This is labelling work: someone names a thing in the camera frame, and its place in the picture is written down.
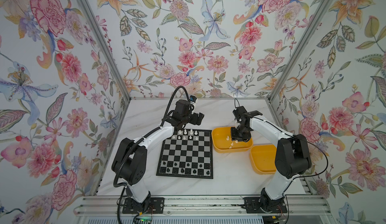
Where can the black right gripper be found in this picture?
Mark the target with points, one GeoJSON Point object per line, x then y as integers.
{"type": "Point", "coordinates": [234, 137]}

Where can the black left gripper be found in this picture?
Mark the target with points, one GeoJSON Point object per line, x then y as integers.
{"type": "Point", "coordinates": [199, 120]}

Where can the yellow tray with white pieces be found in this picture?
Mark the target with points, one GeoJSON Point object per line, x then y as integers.
{"type": "Point", "coordinates": [223, 143]}

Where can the yellow tray with black pieces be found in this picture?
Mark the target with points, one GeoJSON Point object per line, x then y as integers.
{"type": "Point", "coordinates": [262, 159]}

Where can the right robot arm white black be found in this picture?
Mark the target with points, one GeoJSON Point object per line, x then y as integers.
{"type": "Point", "coordinates": [260, 124]}

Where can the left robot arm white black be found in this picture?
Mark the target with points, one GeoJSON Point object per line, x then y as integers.
{"type": "Point", "coordinates": [129, 163]}

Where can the black and silver chessboard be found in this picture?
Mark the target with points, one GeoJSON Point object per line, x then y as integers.
{"type": "Point", "coordinates": [187, 153]}

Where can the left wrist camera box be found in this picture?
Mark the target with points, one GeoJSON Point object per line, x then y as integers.
{"type": "Point", "coordinates": [193, 99]}

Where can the aluminium base rail right wall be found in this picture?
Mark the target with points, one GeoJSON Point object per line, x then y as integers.
{"type": "Point", "coordinates": [292, 158]}

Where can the aluminium front mounting rail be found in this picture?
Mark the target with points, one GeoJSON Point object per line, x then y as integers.
{"type": "Point", "coordinates": [206, 209]}

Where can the aluminium corner post right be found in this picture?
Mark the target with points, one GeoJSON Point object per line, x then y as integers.
{"type": "Point", "coordinates": [304, 40]}

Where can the aluminium corner post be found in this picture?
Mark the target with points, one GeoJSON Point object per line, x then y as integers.
{"type": "Point", "coordinates": [304, 40]}
{"type": "Point", "coordinates": [99, 37]}

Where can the aluminium corner post left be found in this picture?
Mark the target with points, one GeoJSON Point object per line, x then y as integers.
{"type": "Point", "coordinates": [99, 37]}

